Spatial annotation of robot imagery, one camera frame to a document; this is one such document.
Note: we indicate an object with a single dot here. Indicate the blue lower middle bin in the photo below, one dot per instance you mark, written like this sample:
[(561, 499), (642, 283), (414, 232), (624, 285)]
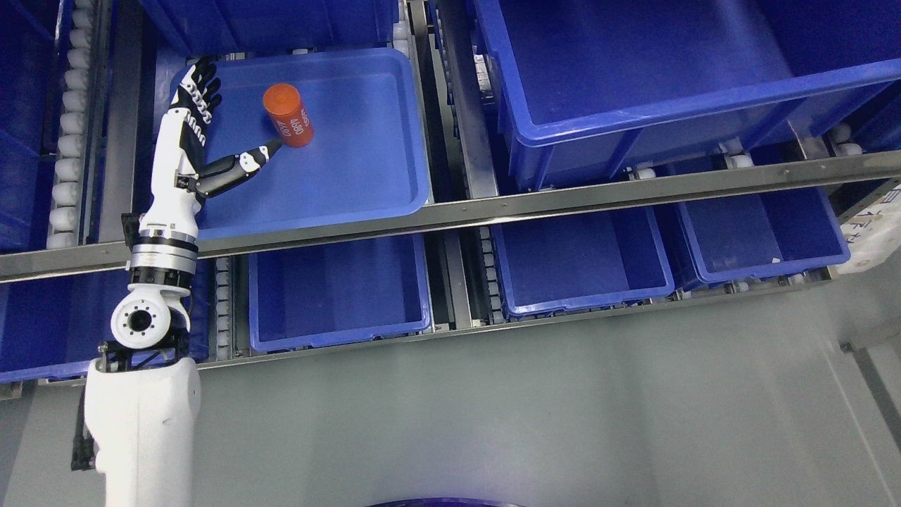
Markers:
[(567, 263)]

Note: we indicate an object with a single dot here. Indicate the blue lower right bin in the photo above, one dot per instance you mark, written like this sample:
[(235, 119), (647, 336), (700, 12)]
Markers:
[(710, 242)]

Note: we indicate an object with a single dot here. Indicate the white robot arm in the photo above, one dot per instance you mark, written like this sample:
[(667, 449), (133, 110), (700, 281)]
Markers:
[(137, 412)]

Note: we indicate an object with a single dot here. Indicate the blue lower middle-left bin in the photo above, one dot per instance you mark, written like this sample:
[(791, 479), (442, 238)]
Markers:
[(342, 293)]

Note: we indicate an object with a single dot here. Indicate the metal shelf rack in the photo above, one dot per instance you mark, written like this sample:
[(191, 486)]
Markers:
[(862, 180)]

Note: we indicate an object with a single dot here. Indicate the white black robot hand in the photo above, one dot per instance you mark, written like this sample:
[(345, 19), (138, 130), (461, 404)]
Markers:
[(182, 179)]

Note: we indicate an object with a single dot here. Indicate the blue top left bin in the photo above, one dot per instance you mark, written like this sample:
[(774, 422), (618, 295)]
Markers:
[(199, 28)]

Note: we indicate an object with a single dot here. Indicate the blue lower left bin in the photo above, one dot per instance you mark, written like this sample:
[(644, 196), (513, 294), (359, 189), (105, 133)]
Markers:
[(52, 328)]

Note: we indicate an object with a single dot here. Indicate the blue far left bin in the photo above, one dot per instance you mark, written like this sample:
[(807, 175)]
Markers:
[(31, 46)]

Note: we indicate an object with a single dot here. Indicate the white printed sign board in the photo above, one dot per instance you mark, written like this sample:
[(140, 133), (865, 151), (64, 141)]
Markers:
[(872, 234)]

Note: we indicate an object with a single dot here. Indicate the orange cylindrical capacitor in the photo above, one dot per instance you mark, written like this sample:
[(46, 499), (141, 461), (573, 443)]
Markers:
[(288, 114)]

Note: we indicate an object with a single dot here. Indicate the large blue upper bin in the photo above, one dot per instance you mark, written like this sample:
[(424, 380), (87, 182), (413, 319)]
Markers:
[(587, 89)]

